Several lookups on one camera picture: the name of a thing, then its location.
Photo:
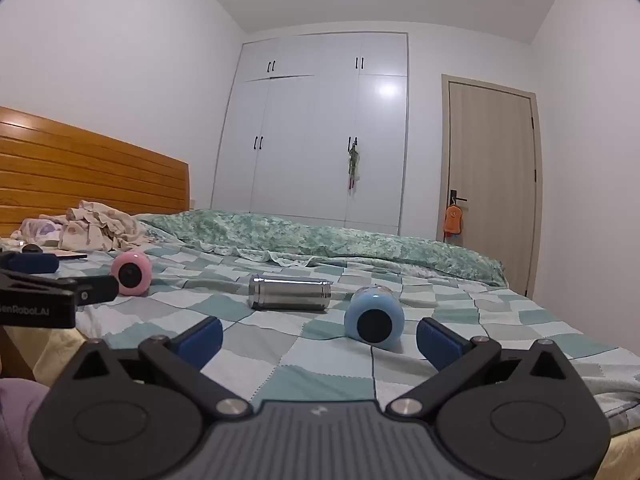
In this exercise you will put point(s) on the blue cup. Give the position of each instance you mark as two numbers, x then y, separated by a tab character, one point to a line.
375	317

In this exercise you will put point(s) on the green patterned quilt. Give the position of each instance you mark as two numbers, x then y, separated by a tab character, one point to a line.
310	237

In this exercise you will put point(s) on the beige door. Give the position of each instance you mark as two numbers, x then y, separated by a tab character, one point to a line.
492	185

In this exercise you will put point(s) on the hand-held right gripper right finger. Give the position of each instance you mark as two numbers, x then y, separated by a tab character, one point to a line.
439	340

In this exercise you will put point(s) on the orange hanging bag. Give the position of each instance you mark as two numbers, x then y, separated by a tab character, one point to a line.
453	221

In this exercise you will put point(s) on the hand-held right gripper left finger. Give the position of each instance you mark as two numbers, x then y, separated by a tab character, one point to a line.
200	338

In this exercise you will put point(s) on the purple crumpled garment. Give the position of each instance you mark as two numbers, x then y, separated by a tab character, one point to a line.
37	227

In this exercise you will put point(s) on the wooden headboard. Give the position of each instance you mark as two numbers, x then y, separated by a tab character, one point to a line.
85	175

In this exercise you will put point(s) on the person's purple clothing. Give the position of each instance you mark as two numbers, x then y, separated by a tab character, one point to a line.
17	425

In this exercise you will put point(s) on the black flat device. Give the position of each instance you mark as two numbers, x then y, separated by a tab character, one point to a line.
70	256

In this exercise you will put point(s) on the beige crumpled clothes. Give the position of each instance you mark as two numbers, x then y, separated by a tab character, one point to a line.
95	227

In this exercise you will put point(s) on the black round object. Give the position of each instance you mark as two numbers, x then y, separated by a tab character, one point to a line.
32	249

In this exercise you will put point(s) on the checkered bed sheet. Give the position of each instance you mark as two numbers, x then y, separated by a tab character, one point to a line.
260	355

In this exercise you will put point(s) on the stainless steel cup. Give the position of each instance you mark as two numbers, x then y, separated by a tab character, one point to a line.
290	294

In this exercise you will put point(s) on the white wardrobe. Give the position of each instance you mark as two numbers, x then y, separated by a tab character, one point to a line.
310	135

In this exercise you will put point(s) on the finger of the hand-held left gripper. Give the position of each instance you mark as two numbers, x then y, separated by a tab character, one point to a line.
30	262
97	290

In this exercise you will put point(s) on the green hanging ornament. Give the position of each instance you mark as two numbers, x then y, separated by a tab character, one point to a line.
354	165

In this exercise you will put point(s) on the pink cup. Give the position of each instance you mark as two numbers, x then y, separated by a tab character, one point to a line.
131	272

